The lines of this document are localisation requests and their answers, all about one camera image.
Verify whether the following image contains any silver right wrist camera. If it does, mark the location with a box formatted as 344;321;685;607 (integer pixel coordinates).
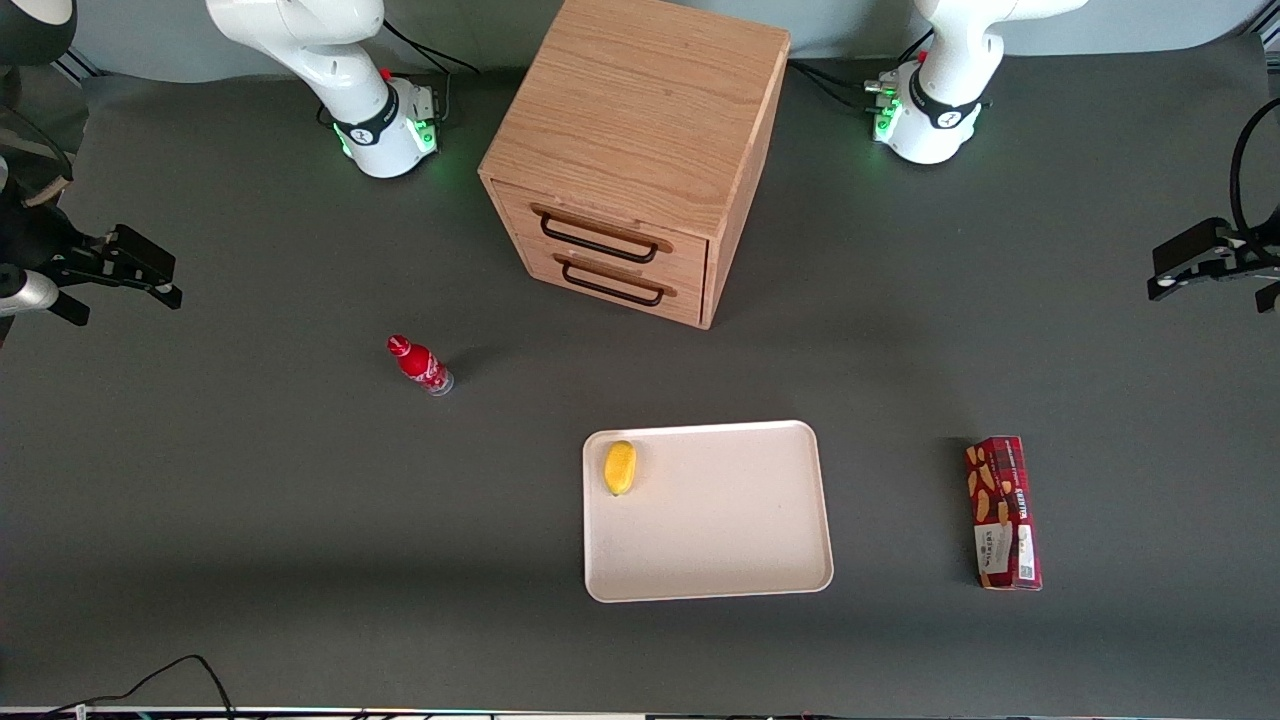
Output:
0;267;92;328

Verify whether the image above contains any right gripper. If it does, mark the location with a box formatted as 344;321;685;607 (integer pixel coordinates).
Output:
0;190;185;310

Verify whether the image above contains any wooden drawer front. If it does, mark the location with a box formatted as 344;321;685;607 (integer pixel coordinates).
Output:
520;240;707;328
492;181;710;288

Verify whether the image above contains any black base cable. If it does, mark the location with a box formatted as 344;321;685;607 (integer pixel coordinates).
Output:
787;30;933;114
380;18;482;76

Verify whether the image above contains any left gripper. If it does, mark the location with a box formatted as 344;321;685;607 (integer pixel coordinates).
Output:
1147;217;1280;302

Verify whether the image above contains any black floor cable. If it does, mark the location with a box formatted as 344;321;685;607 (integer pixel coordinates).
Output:
45;654;237;720

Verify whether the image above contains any aluminium frame rail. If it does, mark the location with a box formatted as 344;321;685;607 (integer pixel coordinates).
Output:
54;47;102;90

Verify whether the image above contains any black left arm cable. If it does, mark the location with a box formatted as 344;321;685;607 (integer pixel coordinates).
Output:
1229;96;1280;243

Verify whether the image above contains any red soda bottle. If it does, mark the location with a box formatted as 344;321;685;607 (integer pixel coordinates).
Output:
386;334;455;398

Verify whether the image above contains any red cookie box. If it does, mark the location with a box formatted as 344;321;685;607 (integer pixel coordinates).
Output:
964;435;1044;592

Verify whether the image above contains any yellow mango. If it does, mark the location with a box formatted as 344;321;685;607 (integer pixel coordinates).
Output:
603;440;638;497

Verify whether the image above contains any wooden drawer cabinet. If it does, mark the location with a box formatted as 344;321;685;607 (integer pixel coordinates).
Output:
478;0;792;331

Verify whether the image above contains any black metal drawer handle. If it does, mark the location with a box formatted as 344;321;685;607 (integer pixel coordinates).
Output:
530;203;674;266
553;252;678;308

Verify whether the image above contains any beige plastic tray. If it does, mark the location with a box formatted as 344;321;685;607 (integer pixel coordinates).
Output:
582;419;835;605

